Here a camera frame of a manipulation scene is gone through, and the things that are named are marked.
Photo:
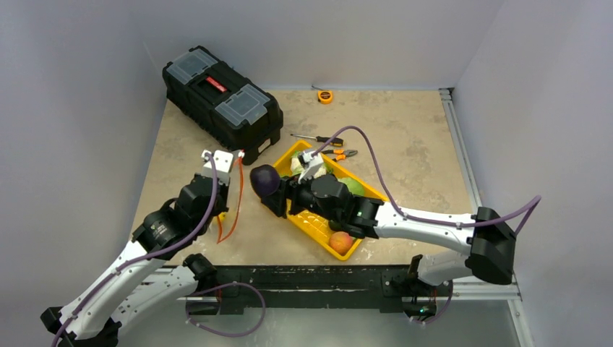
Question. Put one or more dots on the purple eggplant toy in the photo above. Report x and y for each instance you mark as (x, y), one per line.
(265, 181)

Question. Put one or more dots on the yellow-handled screwdriver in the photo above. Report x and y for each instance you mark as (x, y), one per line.
(336, 142)

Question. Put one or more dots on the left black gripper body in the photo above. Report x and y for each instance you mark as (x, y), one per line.
(223, 199)

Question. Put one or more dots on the black plastic toolbox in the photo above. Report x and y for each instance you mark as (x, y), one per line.
(223, 102)

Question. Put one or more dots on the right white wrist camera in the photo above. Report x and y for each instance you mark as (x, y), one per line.
(312, 165)

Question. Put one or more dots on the yellow plastic tray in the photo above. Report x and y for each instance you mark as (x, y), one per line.
(316, 227)

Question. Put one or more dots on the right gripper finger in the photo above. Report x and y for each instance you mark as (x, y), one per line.
(277, 204)
(285, 181)

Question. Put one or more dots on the orange peach toy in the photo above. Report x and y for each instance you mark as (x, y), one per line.
(340, 242)

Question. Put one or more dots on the orange-handled pliers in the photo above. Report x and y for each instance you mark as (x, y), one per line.
(339, 154)

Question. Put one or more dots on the orange tape measure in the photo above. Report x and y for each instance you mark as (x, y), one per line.
(324, 96)

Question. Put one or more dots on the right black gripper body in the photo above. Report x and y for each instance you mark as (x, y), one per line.
(283, 197)

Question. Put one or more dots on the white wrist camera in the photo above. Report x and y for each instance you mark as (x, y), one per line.
(312, 165)
(217, 164)

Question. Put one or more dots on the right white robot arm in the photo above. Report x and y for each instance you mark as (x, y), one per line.
(482, 245)

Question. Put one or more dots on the white cauliflower toy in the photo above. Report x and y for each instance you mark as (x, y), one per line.
(297, 169)

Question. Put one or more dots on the green cabbage toy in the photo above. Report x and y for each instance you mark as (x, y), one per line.
(354, 186)

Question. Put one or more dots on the clear zip top bag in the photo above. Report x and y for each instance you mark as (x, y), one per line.
(227, 222)

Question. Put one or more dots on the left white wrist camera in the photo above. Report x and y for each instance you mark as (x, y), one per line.
(217, 164)

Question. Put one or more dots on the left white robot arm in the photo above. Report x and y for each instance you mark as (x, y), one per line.
(98, 315)

